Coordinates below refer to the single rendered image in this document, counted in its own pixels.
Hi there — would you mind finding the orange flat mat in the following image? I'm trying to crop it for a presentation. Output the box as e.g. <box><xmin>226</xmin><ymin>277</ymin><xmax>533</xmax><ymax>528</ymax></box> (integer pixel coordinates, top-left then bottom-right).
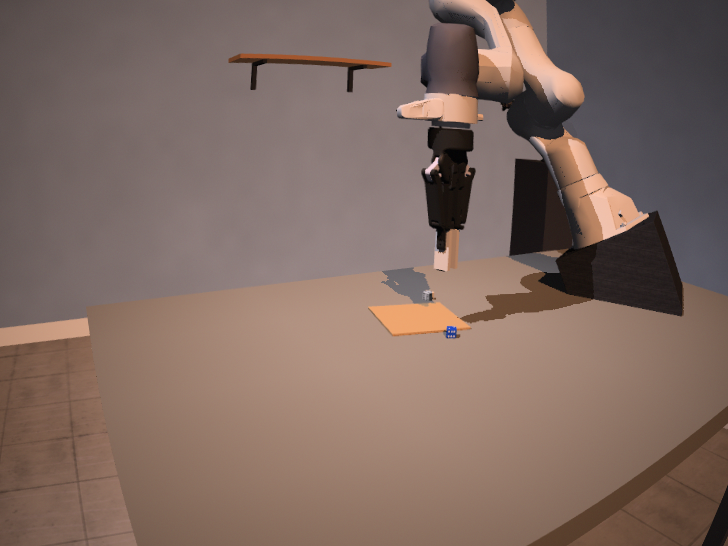
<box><xmin>368</xmin><ymin>302</ymin><xmax>470</xmax><ymax>336</ymax></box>

